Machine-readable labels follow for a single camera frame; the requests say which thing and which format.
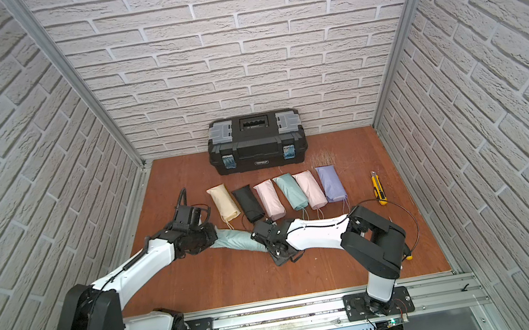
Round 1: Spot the cream sleeved umbrella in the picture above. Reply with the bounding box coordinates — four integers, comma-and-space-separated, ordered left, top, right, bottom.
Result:
207, 184, 241, 230

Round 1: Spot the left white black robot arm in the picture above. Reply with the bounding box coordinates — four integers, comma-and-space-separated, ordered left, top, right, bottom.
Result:
56, 223, 217, 330

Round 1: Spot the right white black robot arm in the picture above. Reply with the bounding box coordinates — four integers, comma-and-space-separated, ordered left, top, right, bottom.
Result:
251, 205, 412, 321

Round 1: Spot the black sleeved umbrella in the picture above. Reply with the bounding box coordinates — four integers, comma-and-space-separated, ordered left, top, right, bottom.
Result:
232, 185, 266, 224

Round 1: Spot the mint green sleeved umbrella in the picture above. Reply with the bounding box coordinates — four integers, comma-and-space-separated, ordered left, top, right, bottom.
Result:
272, 173, 309, 219

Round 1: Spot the light pink sleeved umbrella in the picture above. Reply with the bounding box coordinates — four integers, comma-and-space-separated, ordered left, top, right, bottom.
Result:
293, 170, 328, 220

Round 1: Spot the lavender sleeved umbrella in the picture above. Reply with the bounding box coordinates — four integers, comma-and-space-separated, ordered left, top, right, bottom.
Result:
315, 165, 351, 210

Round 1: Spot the black plastic toolbox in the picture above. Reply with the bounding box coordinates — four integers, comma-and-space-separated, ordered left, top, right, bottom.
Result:
207, 108, 308, 176

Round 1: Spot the yellow utility knife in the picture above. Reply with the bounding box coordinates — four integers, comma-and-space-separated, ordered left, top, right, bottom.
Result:
370, 171, 388, 206

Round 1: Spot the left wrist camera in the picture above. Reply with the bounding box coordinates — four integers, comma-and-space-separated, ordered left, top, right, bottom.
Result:
171, 187, 211, 233

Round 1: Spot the aluminium mounting rail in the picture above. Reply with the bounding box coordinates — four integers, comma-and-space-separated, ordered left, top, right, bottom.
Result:
187, 273, 492, 330

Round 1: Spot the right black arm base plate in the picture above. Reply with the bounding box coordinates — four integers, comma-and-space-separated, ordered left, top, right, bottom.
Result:
342, 286, 416, 322

